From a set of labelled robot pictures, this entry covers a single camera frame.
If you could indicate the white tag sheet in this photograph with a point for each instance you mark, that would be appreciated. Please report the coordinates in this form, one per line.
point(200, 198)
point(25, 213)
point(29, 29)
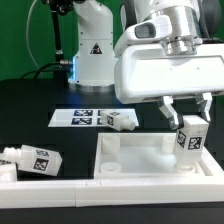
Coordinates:
point(76, 118)

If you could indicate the white square tabletop part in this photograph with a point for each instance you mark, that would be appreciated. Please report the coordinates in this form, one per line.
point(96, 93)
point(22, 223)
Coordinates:
point(140, 155)

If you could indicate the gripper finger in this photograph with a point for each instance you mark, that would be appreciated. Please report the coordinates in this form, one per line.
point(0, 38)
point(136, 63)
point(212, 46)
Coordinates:
point(175, 119)
point(204, 101)

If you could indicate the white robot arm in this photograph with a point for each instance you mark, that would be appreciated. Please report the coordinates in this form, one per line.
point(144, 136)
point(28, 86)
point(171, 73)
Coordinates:
point(177, 25)

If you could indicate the white U-shaped fence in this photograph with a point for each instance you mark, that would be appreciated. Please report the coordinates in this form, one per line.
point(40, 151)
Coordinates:
point(34, 190)

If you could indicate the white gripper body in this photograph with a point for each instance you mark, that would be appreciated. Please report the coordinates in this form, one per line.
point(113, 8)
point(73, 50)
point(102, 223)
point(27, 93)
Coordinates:
point(144, 73)

